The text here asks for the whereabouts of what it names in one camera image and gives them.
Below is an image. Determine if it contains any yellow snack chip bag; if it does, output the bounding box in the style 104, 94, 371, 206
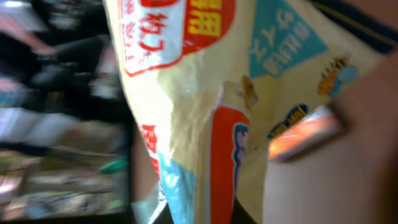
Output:
104, 0, 397, 223

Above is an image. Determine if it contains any orange tissue pack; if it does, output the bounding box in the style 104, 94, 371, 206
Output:
268, 106, 343, 162

